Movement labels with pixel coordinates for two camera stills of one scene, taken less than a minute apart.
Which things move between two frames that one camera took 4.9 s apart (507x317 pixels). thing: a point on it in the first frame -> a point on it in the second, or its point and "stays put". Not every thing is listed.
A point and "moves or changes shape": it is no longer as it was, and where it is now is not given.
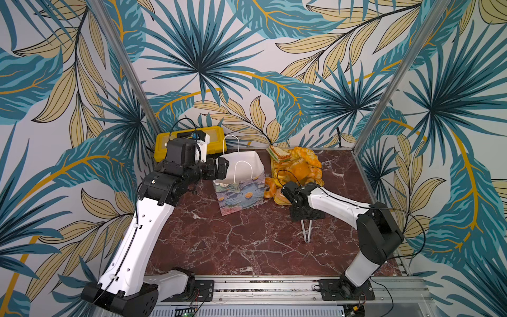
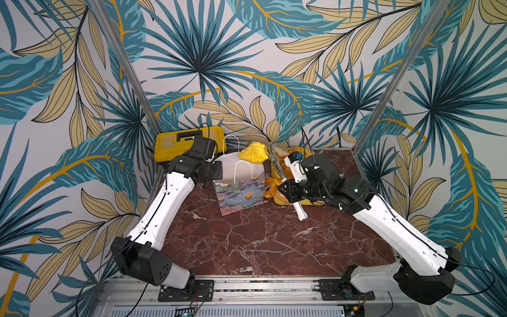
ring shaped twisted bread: [272, 183] stays put
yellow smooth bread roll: [300, 172] moves or changes shape
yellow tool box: [218, 142] stays put
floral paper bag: [245, 185] stays put
